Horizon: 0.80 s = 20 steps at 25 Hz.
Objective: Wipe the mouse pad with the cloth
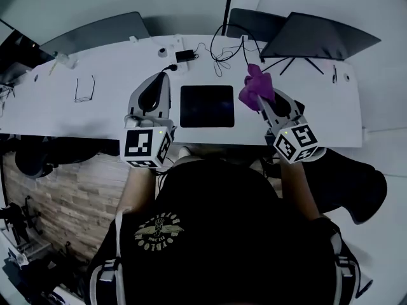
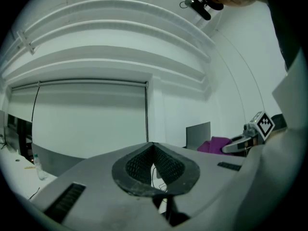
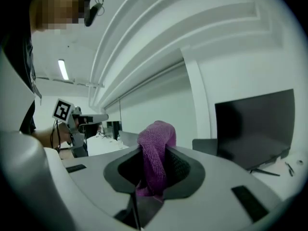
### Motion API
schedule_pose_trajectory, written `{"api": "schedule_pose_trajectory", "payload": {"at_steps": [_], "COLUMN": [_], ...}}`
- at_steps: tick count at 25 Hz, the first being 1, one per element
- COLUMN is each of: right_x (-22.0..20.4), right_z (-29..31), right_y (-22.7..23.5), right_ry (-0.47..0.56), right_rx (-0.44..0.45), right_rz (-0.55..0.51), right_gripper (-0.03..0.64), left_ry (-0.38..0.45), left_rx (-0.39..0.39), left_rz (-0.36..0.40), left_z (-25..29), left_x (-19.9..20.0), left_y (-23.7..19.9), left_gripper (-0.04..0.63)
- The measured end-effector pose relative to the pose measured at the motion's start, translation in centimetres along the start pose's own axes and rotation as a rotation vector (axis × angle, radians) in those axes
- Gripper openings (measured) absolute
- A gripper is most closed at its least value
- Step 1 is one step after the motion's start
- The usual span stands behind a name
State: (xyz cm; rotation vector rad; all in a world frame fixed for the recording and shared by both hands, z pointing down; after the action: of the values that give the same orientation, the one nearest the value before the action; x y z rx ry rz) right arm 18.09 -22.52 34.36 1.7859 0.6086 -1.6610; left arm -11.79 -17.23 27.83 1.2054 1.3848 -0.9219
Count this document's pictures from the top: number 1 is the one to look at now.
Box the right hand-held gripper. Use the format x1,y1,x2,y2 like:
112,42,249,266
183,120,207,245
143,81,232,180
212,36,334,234
256,88,327,164

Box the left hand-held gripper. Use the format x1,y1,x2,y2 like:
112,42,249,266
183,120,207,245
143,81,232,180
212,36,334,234
120,72,177,169

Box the purple cloth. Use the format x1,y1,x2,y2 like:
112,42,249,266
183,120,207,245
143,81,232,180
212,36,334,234
238,63,276,111

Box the black mouse pad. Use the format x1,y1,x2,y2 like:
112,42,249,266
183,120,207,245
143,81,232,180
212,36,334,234
179,85,235,128

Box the person's left forearm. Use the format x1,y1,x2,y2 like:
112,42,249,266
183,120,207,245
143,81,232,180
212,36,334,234
119,166,156,215

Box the person's right forearm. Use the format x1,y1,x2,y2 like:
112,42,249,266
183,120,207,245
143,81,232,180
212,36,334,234
279,159,321,220

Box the black power adapter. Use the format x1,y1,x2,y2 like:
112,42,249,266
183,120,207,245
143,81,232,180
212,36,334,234
175,50,195,63

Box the white power strip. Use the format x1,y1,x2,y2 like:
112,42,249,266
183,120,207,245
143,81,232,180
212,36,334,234
173,36,189,74

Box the black-framed eyeglasses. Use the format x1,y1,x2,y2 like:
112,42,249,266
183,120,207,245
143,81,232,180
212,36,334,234
74,74,95,103

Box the dark monitor with stand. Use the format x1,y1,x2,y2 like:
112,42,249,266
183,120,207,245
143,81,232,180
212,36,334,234
259,11,382,76

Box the clear plastic bottle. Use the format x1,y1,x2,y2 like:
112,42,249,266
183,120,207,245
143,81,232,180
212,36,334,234
52,51,79,69

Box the black office chair grey rim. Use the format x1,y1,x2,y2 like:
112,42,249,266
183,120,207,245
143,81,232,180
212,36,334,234
14,135,120,179

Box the person's black printed t-shirt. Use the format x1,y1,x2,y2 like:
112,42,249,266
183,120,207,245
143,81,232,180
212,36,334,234
87,159,362,305

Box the black wheeled stand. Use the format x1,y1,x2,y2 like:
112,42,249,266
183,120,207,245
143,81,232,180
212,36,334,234
0,195,42,236

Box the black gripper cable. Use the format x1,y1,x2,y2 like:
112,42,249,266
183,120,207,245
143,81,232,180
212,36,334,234
155,157,176,179

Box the thin black cable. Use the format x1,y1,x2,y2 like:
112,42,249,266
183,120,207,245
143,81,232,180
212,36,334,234
194,24,266,78

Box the white-edged shoulder strap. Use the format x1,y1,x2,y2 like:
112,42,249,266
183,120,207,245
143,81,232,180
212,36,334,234
89,210,127,305
329,230,362,305

